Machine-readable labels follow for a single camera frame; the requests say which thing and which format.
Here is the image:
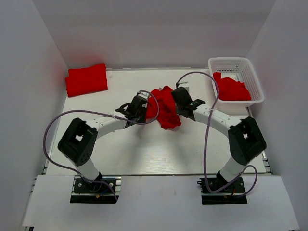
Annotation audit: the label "red t-shirt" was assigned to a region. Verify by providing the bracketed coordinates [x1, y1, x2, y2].
[151, 86, 181, 129]
[65, 63, 108, 97]

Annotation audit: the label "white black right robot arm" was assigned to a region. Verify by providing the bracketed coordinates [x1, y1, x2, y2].
[171, 87, 267, 192]

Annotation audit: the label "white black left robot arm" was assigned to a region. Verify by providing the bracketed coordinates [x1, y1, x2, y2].
[58, 92, 150, 192]

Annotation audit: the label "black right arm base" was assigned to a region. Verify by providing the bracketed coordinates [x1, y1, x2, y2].
[197, 177, 247, 205]

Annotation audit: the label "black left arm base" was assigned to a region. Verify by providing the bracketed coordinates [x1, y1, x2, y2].
[70, 177, 121, 204]

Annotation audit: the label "red t-shirts in basket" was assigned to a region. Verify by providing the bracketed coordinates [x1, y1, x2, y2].
[213, 72, 251, 101]

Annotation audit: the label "white plastic basket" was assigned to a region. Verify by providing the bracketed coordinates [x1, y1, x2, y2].
[208, 57, 264, 108]

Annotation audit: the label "folded red t-shirt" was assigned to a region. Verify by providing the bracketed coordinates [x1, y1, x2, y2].
[65, 63, 108, 97]

